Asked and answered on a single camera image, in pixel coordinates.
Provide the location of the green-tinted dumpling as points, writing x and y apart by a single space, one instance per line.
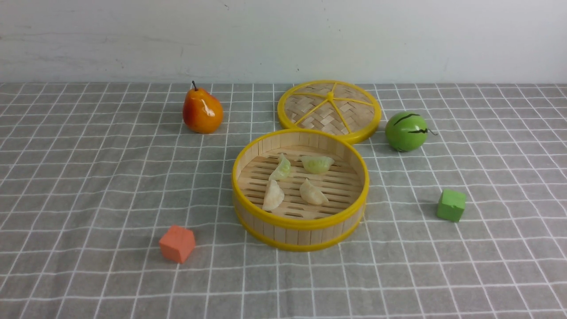
283 169

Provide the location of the yellow-green dumpling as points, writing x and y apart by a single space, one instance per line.
316 165

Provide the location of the white dumpling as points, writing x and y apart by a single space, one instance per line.
311 194
273 197

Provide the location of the bamboo steamer tray yellow rim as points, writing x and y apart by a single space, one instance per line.
296 225

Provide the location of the bamboo steamer lid yellow rim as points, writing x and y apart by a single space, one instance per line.
338 108

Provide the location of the orange toy pear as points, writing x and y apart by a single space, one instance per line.
202 113

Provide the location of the green toy watermelon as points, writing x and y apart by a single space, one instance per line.
407 131

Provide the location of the orange cube block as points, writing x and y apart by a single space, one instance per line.
177 244

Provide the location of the green cube block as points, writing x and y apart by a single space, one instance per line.
451 205

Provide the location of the grey checkered tablecloth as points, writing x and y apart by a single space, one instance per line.
94 174

